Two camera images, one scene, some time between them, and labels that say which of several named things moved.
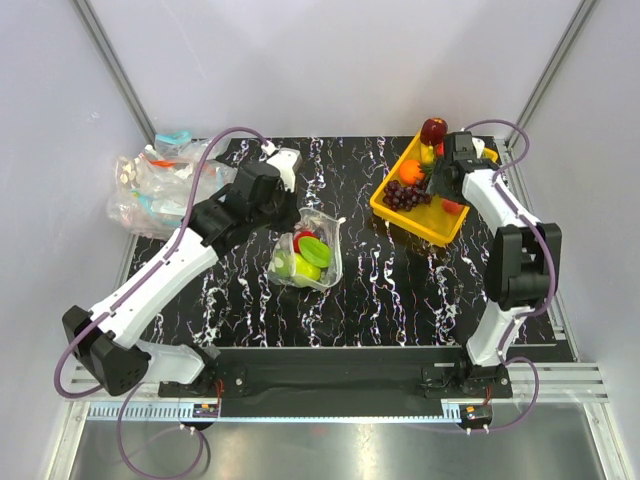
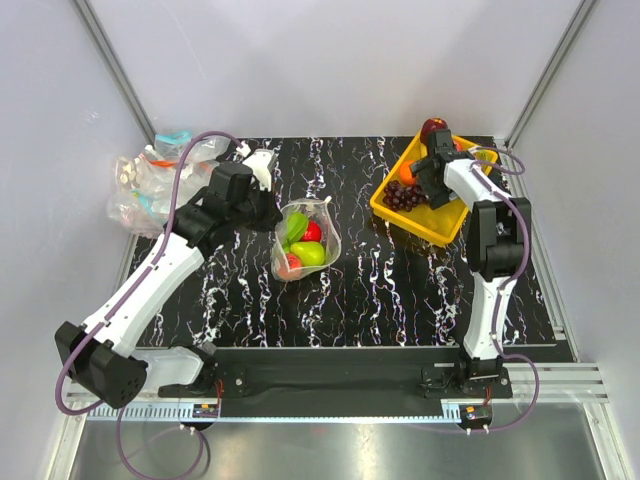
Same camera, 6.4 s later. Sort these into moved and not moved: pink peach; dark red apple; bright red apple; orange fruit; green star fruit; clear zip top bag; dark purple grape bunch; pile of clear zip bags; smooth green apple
Moved: clear zip top bag; smooth green apple; bright red apple; green star fruit; pink peach
Not moved: dark purple grape bunch; orange fruit; dark red apple; pile of clear zip bags
